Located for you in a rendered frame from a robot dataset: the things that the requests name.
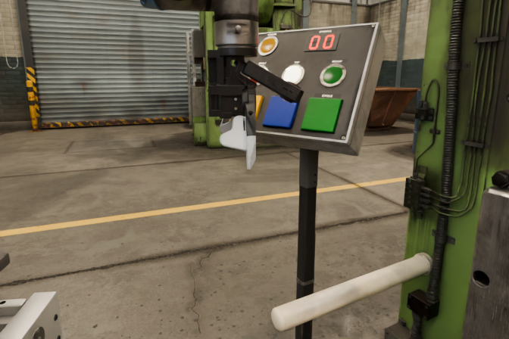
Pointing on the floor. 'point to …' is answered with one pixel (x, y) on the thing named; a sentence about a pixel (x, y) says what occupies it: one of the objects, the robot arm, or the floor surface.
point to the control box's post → (306, 229)
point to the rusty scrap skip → (388, 106)
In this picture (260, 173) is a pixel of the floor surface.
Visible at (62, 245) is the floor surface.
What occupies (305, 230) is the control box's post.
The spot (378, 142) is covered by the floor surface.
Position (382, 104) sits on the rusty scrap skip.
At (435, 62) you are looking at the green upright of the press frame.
